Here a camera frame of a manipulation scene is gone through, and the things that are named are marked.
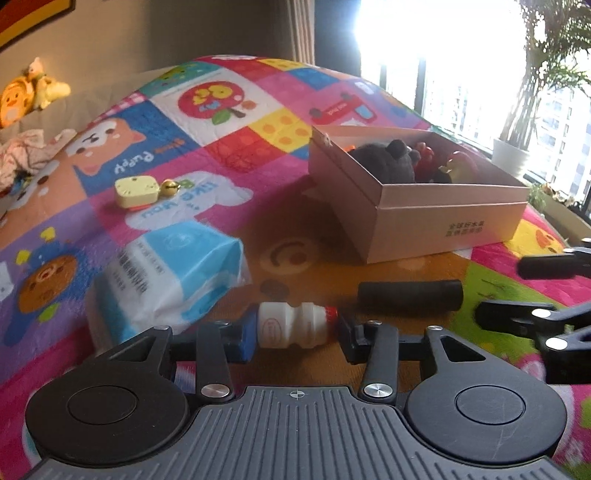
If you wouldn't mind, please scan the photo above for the colourful cartoon play mat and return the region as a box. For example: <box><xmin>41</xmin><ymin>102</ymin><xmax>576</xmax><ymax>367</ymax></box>
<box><xmin>1</xmin><ymin>55</ymin><xmax>590</xmax><ymax>479</ymax></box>

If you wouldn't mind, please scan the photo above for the black plush toy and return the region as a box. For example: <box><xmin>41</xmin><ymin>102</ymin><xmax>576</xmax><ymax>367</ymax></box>
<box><xmin>349</xmin><ymin>139</ymin><xmax>421</xmax><ymax>184</ymax></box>

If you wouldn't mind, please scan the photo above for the black cylinder handle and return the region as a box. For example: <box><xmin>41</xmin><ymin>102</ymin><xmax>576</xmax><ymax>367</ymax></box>
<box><xmin>358</xmin><ymin>279</ymin><xmax>464</xmax><ymax>316</ymax></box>

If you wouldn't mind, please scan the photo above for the red framed picture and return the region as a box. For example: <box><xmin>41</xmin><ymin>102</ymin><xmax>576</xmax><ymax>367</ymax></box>
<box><xmin>0</xmin><ymin>0</ymin><xmax>76</xmax><ymax>49</ymax></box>

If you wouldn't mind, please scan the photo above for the pink crumpled cloth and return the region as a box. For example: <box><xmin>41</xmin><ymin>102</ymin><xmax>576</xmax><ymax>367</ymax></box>
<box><xmin>0</xmin><ymin>129</ymin><xmax>76</xmax><ymax>191</ymax></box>

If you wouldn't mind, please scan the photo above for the white cardboard box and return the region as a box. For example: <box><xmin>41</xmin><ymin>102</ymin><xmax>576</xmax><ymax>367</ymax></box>
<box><xmin>308</xmin><ymin>126</ymin><xmax>528</xmax><ymax>263</ymax></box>

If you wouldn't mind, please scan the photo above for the red figurine toy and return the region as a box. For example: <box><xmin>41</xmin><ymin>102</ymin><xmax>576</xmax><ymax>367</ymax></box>
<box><xmin>414</xmin><ymin>142</ymin><xmax>437</xmax><ymax>183</ymax></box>

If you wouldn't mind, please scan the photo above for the palm plant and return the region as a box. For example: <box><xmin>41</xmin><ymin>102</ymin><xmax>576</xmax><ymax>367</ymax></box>
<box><xmin>500</xmin><ymin>1</ymin><xmax>590</xmax><ymax>151</ymax></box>

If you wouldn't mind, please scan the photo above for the yellow small plush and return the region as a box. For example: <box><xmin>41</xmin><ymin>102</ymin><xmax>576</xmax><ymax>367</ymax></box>
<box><xmin>27</xmin><ymin>57</ymin><xmax>71</xmax><ymax>110</ymax></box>

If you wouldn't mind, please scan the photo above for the beige curtain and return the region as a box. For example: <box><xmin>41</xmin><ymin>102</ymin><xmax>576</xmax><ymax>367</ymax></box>
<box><xmin>287</xmin><ymin>0</ymin><xmax>315</xmax><ymax>65</ymax></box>

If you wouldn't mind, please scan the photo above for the blue tissue pack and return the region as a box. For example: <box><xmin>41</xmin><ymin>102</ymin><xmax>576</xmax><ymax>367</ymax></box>
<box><xmin>85</xmin><ymin>220</ymin><xmax>250</xmax><ymax>353</ymax></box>

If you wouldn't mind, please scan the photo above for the white plant pot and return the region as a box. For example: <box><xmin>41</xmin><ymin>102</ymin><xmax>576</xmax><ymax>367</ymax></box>
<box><xmin>491</xmin><ymin>139</ymin><xmax>529</xmax><ymax>178</ymax></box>

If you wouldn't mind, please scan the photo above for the orange duck plush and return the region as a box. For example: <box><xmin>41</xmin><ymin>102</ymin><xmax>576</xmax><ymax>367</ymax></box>
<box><xmin>1</xmin><ymin>76</ymin><xmax>35</xmax><ymax>128</ymax></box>

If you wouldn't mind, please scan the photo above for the white yogurt drink bottle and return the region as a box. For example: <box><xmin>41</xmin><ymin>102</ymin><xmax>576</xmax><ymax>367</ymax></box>
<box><xmin>256</xmin><ymin>302</ymin><xmax>339</xmax><ymax>349</ymax></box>

